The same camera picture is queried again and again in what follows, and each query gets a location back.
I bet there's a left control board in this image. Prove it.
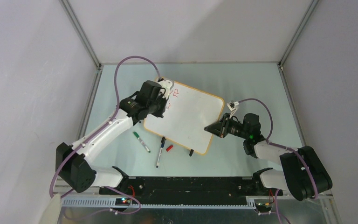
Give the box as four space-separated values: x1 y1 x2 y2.
115 197 132 207

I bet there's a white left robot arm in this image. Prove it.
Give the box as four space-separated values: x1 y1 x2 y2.
55 78 174 194

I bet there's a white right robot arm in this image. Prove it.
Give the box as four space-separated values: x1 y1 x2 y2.
204 113 333 201

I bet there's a green whiteboard marker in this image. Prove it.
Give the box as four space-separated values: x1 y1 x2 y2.
133 132 151 153

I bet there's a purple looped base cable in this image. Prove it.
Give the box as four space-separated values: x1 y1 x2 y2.
60 187 143 221

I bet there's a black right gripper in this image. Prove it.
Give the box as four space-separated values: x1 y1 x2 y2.
205 112 249 140

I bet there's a red marker cap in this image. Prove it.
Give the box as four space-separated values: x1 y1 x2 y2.
166 145 173 152

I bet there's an orange framed whiteboard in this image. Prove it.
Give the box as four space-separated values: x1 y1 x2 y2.
144 82 225 155

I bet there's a control board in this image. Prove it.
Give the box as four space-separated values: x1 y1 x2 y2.
255 202 275 210
115 197 132 207

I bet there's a blue whiteboard marker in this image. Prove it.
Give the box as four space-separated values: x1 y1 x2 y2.
156 143 165 168

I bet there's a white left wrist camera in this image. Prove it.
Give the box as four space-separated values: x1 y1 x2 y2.
157 78 174 100

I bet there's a right control board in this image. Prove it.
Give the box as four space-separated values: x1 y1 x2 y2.
255 202 275 210

